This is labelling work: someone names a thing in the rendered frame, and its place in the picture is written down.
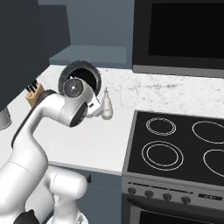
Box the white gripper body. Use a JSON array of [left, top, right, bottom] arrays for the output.
[[87, 94, 104, 118]]

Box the large black bowl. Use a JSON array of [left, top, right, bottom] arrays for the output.
[[57, 59, 102, 98]]

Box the blue-grey base cabinet door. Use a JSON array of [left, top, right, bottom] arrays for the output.
[[48, 164, 123, 224]]

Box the dark cabinet door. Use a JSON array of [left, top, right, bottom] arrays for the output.
[[0, 0, 51, 112]]

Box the white bottle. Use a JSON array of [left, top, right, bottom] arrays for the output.
[[101, 87, 114, 121]]

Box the wooden knife block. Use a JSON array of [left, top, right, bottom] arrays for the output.
[[25, 78, 46, 109]]

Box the black hob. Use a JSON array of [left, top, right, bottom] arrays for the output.
[[122, 109, 224, 189]]

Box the grey metal canister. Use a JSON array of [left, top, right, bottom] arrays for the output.
[[0, 106, 13, 131]]

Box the black microwave oven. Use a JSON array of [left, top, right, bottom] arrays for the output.
[[131, 0, 224, 79]]

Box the oven door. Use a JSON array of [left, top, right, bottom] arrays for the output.
[[121, 194, 224, 224]]

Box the open blue-grey wall cabinet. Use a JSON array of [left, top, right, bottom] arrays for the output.
[[37, 0, 136, 70]]

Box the oven door handle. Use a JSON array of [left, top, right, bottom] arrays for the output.
[[126, 197, 224, 221]]

